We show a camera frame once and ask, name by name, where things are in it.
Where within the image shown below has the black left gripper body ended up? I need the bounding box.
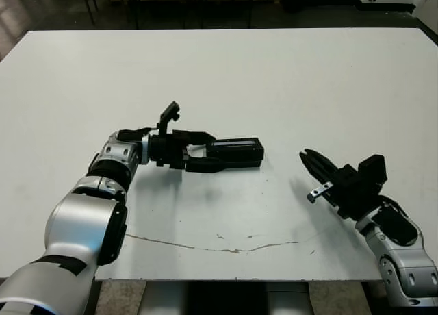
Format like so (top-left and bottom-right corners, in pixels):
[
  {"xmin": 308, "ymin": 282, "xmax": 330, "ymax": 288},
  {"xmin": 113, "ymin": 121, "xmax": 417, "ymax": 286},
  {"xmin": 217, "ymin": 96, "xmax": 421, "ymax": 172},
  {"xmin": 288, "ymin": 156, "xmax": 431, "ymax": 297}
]
[{"xmin": 149, "ymin": 129, "xmax": 192, "ymax": 171}]

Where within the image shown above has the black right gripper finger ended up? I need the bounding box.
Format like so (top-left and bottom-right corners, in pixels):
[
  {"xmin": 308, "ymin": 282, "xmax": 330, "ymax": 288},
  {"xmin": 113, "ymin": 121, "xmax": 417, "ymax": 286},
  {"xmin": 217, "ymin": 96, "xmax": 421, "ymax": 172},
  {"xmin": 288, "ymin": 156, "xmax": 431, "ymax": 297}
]
[
  {"xmin": 304, "ymin": 149, "xmax": 340, "ymax": 184},
  {"xmin": 298, "ymin": 153, "xmax": 333, "ymax": 191}
]

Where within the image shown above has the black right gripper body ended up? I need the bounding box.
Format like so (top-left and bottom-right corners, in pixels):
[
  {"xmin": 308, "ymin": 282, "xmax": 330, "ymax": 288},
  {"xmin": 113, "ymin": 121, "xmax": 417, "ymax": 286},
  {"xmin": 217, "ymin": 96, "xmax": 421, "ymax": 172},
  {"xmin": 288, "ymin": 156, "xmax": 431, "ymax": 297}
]
[{"xmin": 307, "ymin": 164, "xmax": 381, "ymax": 222}]

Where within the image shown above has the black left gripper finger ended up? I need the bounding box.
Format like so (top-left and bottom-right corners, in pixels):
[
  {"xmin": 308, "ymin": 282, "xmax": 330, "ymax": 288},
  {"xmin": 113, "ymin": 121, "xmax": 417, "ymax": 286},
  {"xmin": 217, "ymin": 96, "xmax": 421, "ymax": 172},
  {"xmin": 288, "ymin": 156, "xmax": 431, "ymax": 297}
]
[
  {"xmin": 186, "ymin": 156, "xmax": 227, "ymax": 175},
  {"xmin": 187, "ymin": 131, "xmax": 217, "ymax": 149}
]

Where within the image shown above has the black box base white insert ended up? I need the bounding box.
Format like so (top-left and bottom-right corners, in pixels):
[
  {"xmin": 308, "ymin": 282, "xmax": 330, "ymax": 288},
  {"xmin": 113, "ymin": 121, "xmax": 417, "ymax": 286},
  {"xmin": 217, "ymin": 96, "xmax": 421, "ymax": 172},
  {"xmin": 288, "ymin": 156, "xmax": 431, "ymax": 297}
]
[{"xmin": 218, "ymin": 158, "xmax": 265, "ymax": 169}]

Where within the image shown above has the grey black robot torso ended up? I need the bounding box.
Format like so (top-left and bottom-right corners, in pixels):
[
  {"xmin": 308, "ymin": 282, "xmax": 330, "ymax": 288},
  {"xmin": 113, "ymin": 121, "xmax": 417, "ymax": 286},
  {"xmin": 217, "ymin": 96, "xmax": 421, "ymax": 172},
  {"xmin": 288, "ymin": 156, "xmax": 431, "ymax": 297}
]
[{"xmin": 143, "ymin": 280, "xmax": 311, "ymax": 315}]

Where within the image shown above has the black waste bin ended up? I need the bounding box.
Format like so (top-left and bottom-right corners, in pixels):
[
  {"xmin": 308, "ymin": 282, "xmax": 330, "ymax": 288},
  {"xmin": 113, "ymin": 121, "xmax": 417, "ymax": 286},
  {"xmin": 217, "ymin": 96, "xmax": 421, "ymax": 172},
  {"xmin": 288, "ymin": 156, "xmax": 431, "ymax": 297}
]
[{"xmin": 283, "ymin": 0, "xmax": 312, "ymax": 14}]

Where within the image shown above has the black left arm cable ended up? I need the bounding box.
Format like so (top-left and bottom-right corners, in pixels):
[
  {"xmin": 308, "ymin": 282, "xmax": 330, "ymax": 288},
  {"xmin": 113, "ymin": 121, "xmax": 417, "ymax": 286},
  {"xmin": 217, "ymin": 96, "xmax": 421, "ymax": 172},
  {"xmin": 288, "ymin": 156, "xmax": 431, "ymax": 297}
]
[{"xmin": 118, "ymin": 125, "xmax": 160, "ymax": 138}]

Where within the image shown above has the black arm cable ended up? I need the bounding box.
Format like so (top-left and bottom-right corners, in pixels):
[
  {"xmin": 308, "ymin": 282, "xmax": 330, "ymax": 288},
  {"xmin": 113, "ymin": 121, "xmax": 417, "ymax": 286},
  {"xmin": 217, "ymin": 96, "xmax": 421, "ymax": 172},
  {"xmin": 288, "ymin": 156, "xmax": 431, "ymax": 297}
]
[
  {"xmin": 379, "ymin": 195, "xmax": 410, "ymax": 216},
  {"xmin": 118, "ymin": 125, "xmax": 160, "ymax": 138}
]

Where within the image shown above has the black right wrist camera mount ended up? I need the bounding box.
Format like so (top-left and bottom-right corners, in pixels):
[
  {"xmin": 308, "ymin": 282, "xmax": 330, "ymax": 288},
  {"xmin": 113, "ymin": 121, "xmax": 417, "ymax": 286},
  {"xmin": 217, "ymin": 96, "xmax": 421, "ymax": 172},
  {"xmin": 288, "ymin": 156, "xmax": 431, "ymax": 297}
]
[{"xmin": 357, "ymin": 153, "xmax": 388, "ymax": 194}]

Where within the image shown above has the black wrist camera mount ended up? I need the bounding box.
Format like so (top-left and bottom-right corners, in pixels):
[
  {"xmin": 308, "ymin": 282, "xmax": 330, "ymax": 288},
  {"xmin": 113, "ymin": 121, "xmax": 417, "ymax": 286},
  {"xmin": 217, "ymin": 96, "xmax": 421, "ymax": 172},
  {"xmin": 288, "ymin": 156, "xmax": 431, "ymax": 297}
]
[
  {"xmin": 357, "ymin": 153, "xmax": 388, "ymax": 194},
  {"xmin": 157, "ymin": 101, "xmax": 182, "ymax": 138}
]

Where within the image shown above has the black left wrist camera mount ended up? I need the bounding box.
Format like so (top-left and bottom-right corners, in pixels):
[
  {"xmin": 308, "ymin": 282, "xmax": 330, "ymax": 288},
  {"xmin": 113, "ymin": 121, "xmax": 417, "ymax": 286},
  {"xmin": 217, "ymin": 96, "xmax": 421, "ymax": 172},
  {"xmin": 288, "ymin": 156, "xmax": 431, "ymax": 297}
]
[{"xmin": 157, "ymin": 101, "xmax": 182, "ymax": 138}]

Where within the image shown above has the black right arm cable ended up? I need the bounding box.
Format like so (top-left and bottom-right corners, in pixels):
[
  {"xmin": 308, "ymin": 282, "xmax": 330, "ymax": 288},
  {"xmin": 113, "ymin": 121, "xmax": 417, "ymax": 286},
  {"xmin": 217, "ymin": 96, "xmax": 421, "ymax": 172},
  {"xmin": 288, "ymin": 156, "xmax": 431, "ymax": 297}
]
[{"xmin": 379, "ymin": 195, "xmax": 410, "ymax": 216}]

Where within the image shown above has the black metal frame leg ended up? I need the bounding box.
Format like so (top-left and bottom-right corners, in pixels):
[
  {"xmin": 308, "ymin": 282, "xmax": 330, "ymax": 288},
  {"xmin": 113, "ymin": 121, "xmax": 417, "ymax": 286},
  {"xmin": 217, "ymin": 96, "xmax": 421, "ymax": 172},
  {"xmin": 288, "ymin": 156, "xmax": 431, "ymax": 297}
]
[{"xmin": 83, "ymin": 0, "xmax": 100, "ymax": 25}]

